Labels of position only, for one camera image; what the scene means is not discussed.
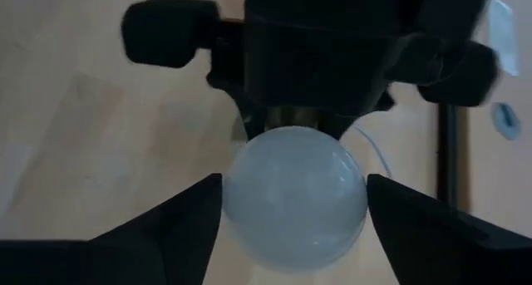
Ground light wooden desk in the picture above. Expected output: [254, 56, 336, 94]
[456, 0, 532, 240]

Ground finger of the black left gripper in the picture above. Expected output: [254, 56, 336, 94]
[239, 104, 267, 140]
[328, 110, 358, 140]

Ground white lamp cable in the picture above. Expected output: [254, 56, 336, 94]
[352, 125, 394, 179]

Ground silver rectangular desk plate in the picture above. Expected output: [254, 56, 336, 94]
[488, 0, 520, 77]

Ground grey round cable grommet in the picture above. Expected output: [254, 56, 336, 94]
[490, 101, 523, 141]

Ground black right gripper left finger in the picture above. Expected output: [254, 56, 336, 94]
[0, 172, 224, 285]

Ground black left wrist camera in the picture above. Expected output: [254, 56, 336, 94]
[121, 0, 222, 69]

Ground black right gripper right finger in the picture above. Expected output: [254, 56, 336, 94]
[365, 173, 532, 285]

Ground white lightbulb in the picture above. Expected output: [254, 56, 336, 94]
[221, 125, 370, 274]

